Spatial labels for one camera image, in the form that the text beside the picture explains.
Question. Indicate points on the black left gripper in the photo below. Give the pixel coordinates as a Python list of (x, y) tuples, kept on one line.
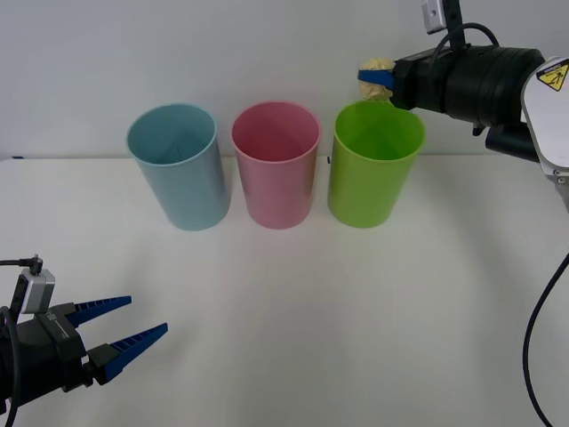
[(66, 351)]

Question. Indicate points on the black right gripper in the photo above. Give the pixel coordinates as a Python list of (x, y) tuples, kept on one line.
[(422, 82)]

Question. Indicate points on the pale yellow ball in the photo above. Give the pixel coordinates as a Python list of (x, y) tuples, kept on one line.
[(375, 92)]

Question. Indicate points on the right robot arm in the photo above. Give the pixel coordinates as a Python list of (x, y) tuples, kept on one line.
[(489, 84)]

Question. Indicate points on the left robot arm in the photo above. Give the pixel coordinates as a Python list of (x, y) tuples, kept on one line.
[(24, 373)]

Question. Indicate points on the yellow-green plastic bin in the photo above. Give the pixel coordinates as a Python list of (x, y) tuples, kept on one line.
[(373, 178)]

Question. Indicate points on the pink plastic bin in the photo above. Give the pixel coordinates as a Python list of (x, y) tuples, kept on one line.
[(278, 182)]

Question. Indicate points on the pale blue plastic bin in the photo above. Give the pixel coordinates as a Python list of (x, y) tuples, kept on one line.
[(186, 182)]

